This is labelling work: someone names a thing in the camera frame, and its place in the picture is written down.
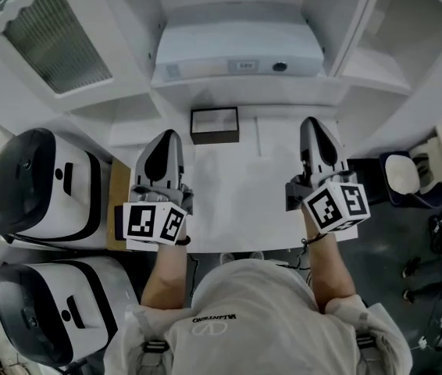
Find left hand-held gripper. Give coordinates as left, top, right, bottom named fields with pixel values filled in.
left=122, top=130, right=194, bottom=246

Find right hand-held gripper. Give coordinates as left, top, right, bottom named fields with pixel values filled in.
left=285, top=116, right=371, bottom=234

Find white shelving cabinet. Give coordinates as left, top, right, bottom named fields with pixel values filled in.
left=0, top=0, right=442, bottom=159

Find large white box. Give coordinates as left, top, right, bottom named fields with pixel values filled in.
left=152, top=21, right=326, bottom=84

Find person's right forearm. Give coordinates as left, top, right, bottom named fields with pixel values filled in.
left=302, top=230, right=357, bottom=314

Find person's left forearm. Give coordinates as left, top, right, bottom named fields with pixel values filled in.
left=141, top=234, right=189, bottom=310

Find white desk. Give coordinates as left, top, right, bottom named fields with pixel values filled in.
left=109, top=105, right=358, bottom=253

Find dark brown open box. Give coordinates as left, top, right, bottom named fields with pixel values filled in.
left=189, top=106, right=241, bottom=145

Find brown cardboard box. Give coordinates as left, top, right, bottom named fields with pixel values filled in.
left=105, top=157, right=132, bottom=249

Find black flat pad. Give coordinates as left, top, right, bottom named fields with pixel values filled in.
left=114, top=205, right=127, bottom=241

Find black chair white seat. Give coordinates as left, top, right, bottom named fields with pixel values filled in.
left=379, top=150, right=442, bottom=210

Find dark wrist bands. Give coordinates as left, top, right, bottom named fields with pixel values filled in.
left=301, top=232, right=327, bottom=245

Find ribbed glass cabinet door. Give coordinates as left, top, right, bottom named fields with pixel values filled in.
left=0, top=0, right=115, bottom=97

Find person's white shirt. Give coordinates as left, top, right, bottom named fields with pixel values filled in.
left=105, top=259, right=413, bottom=375

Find grey harness strap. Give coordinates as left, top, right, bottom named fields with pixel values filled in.
left=355, top=334, right=378, bottom=361
left=142, top=340, right=167, bottom=375

